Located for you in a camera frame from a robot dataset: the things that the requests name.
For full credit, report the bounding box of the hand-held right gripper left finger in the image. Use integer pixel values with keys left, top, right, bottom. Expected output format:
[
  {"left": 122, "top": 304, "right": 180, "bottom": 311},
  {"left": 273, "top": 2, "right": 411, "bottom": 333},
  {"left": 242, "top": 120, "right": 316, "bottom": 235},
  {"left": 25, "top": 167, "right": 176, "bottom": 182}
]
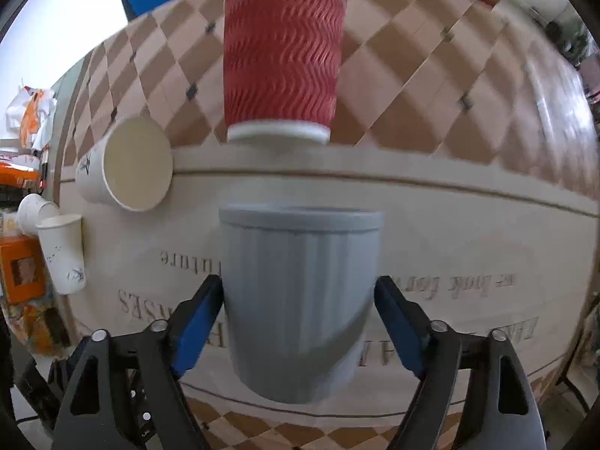
[{"left": 51, "top": 274, "right": 224, "bottom": 450}]

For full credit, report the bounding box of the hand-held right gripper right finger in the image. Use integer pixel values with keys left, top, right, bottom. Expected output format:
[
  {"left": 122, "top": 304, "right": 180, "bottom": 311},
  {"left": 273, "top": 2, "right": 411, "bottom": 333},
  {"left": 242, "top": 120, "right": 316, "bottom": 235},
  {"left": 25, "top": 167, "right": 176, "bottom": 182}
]
[{"left": 373, "top": 276, "right": 550, "bottom": 450}]

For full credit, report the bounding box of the grey ribbed cup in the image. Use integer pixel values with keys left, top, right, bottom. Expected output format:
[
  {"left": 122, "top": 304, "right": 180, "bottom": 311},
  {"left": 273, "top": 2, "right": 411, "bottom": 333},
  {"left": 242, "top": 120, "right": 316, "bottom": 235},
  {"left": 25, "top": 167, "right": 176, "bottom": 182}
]
[{"left": 218, "top": 204, "right": 386, "bottom": 405}]

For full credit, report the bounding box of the tall white printed paper cup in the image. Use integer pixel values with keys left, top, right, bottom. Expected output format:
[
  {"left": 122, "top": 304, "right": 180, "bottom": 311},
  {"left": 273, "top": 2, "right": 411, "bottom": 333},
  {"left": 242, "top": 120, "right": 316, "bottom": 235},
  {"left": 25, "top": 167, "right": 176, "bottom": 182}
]
[{"left": 36, "top": 214, "right": 87, "bottom": 296}]

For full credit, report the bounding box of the large white paper cup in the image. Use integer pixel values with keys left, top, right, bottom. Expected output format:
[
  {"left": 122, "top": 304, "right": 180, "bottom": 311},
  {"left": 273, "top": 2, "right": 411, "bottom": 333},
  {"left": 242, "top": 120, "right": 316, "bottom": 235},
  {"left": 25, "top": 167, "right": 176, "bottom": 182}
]
[{"left": 75, "top": 116, "right": 174, "bottom": 213}]

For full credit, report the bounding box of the small white paper cup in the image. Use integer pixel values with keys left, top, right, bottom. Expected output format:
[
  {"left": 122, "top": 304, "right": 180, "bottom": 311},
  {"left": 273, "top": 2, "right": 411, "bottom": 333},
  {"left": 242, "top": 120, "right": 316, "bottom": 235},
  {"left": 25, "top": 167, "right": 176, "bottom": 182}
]
[{"left": 17, "top": 193, "right": 61, "bottom": 236}]

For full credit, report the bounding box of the red ripple paper cup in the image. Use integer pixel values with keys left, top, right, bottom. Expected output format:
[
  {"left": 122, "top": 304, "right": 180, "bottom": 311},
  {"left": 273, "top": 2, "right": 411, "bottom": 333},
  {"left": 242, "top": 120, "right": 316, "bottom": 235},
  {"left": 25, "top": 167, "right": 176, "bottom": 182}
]
[{"left": 223, "top": 0, "right": 349, "bottom": 145}]

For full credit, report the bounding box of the checkered printed tablecloth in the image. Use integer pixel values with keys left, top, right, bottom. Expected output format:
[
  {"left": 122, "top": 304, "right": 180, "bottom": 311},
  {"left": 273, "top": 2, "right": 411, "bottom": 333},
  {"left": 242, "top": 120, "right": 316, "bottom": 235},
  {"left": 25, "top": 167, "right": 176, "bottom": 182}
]
[{"left": 52, "top": 0, "right": 600, "bottom": 450}]

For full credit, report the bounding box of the orange box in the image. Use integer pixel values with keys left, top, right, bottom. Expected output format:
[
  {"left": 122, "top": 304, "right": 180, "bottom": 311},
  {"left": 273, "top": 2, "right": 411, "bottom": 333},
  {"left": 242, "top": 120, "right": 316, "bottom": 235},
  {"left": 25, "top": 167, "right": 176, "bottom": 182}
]
[{"left": 0, "top": 235, "right": 48, "bottom": 305}]

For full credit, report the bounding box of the white orange plastic bag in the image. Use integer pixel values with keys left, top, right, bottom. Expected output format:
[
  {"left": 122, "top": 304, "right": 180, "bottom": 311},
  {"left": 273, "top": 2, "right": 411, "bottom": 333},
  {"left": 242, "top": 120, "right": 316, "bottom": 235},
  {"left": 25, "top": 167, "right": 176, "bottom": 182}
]
[{"left": 4, "top": 85, "right": 58, "bottom": 150}]

